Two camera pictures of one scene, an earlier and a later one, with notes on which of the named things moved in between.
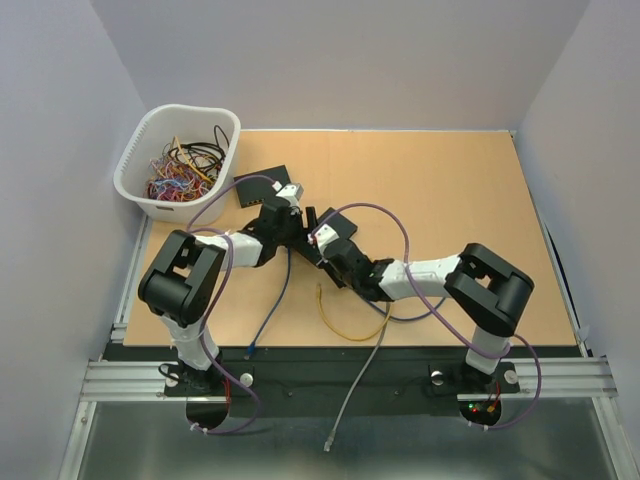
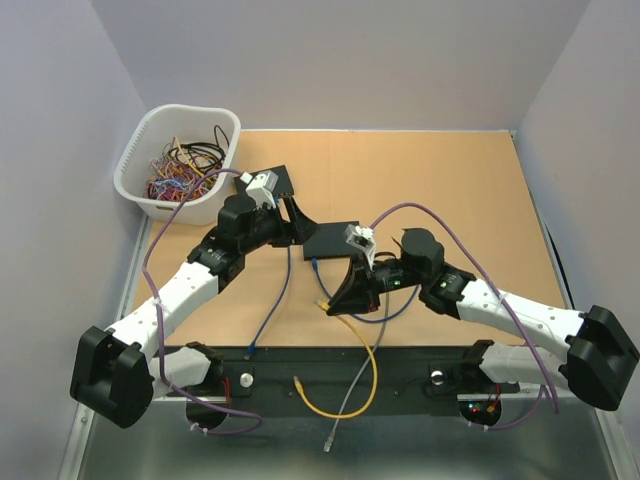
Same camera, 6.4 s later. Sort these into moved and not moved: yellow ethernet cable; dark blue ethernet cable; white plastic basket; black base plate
Moved: yellow ethernet cable
Not moved: white plastic basket; black base plate; dark blue ethernet cable
